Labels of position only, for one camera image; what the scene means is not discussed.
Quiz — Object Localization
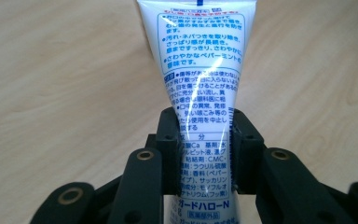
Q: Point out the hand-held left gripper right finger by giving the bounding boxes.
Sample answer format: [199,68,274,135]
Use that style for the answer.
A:
[230,107,268,196]

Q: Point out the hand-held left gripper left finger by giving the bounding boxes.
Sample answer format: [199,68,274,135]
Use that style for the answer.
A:
[154,106,183,198]

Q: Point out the white blue toothpaste tube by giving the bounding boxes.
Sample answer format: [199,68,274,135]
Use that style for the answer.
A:
[136,0,258,224]

